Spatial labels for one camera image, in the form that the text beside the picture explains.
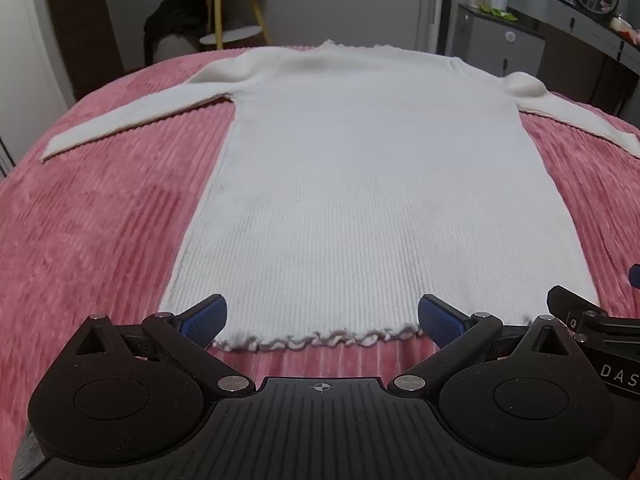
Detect white tower fan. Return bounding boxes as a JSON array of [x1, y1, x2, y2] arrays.
[[420, 0, 449, 56]]

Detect grey vanity desk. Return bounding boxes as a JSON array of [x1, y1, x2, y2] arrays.
[[507, 0, 640, 121]]

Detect white ribbed knit sweater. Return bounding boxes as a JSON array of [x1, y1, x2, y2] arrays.
[[39, 40, 640, 353]]

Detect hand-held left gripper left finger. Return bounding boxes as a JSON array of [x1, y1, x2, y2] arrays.
[[70, 294, 256, 398]]

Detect brown wooden door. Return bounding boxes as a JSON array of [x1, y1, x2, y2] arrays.
[[42, 0, 126, 96]]

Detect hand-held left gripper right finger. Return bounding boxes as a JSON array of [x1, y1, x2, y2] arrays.
[[389, 294, 576, 398]]

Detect black clothing pile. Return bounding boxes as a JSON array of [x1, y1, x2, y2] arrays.
[[144, 0, 213, 66]]

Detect round white-topped stool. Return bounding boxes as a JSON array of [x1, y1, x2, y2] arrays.
[[199, 25, 267, 47]]

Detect pink ribbed blanket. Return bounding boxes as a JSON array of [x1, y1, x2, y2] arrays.
[[0, 42, 640, 461]]

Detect grey pouf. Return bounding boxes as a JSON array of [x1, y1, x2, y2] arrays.
[[150, 35, 202, 64]]

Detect green packets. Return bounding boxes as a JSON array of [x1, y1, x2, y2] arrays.
[[477, 5, 518, 22]]

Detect pink item on vanity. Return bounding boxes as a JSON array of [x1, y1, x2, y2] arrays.
[[609, 14, 640, 43]]

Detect yellow-legged side table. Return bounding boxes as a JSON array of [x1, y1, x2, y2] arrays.
[[175, 0, 273, 51]]

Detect grey cabinet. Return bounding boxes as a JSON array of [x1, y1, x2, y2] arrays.
[[452, 2, 547, 79]]

